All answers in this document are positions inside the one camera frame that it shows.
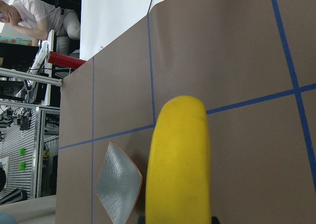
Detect person in pink shirt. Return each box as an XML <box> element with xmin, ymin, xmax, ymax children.
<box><xmin>0</xmin><ymin>0</ymin><xmax>80</xmax><ymax>55</ymax></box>

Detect yellow banana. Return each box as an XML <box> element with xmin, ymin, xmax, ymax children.
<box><xmin>145</xmin><ymin>96</ymin><xmax>211</xmax><ymax>224</ymax></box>

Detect grey square plate orange rim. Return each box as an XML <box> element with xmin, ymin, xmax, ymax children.
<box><xmin>95</xmin><ymin>142</ymin><xmax>143</xmax><ymax>224</ymax></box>

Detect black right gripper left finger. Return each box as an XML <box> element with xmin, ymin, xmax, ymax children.
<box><xmin>138</xmin><ymin>216</ymin><xmax>146</xmax><ymax>224</ymax></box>

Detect aluminium frame post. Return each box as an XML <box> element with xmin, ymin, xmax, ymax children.
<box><xmin>0</xmin><ymin>68</ymin><xmax>62</xmax><ymax>86</ymax></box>

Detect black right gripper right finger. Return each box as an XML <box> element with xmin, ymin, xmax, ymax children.
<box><xmin>211</xmin><ymin>216</ymin><xmax>219</xmax><ymax>224</ymax></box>

